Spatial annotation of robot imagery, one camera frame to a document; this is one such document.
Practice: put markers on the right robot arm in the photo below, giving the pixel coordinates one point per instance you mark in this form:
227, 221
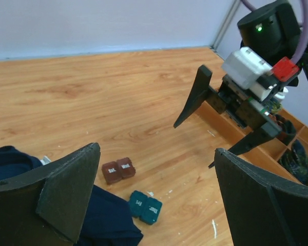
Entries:
274, 50

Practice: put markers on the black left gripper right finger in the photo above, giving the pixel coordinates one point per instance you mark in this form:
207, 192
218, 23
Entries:
261, 207

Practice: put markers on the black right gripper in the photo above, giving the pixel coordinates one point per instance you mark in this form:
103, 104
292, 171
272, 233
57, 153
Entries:
254, 124

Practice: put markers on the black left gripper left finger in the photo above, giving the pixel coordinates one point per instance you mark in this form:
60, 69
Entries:
47, 205

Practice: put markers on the dark navy cloth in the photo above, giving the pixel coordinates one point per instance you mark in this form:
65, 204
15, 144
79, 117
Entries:
108, 219

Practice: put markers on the white pill bottle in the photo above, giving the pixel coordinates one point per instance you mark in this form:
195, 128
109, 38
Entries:
280, 96

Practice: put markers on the teal pill organizer box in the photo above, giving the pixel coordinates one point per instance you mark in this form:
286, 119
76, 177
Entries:
146, 209

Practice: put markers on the wooden compartment tray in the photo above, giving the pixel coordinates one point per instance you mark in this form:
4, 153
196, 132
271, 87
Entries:
265, 156

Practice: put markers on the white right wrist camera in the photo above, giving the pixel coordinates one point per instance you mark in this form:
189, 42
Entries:
245, 66

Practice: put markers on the red pill organizer box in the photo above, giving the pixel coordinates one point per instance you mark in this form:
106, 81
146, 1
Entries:
115, 171

